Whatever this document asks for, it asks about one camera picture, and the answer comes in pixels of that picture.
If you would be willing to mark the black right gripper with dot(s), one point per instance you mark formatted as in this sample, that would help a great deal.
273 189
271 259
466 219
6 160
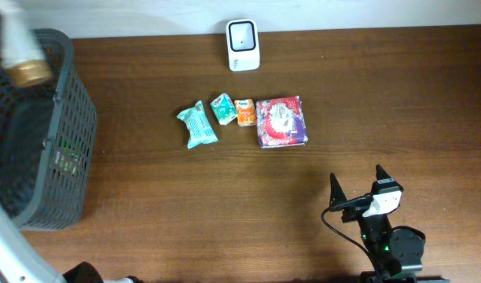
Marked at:
336 195

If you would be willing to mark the red purple floral pack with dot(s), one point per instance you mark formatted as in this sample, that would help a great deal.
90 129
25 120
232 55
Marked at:
280 122

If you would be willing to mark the orange tissue pack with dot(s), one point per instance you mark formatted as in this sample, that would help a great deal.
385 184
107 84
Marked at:
246 115

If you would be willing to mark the green tissue pack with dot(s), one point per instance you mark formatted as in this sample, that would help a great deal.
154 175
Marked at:
224 109

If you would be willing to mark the teal wet wipes pack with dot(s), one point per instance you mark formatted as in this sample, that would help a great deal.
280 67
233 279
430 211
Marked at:
196 121

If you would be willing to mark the white tube gold cap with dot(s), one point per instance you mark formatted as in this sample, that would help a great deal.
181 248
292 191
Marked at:
22 56

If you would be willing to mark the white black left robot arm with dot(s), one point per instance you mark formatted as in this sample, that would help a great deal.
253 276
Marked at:
19 262

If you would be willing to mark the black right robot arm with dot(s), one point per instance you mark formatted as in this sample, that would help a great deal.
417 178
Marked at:
395 252

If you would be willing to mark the white barcode scanner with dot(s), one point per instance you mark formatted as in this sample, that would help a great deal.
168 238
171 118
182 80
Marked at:
242 41

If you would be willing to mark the grey plastic mesh basket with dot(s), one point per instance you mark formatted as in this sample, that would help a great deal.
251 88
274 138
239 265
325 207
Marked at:
47 135

